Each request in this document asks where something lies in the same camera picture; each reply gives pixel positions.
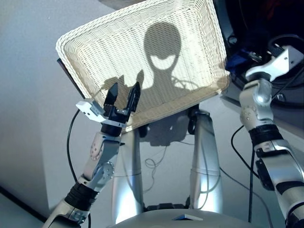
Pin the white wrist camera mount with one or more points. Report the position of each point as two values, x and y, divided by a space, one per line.
84 108
285 59

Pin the pale woven laundry basket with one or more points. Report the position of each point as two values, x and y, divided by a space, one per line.
107 47

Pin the silver robot torso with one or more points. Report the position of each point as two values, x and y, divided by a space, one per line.
154 221

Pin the grey washing machine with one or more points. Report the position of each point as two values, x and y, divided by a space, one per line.
289 114

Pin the dark brown basket stand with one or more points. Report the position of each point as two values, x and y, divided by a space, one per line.
65 71

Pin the navy blue garment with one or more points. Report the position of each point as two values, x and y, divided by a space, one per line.
234 59

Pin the black stand caster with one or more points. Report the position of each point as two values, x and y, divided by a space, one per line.
192 126
142 131

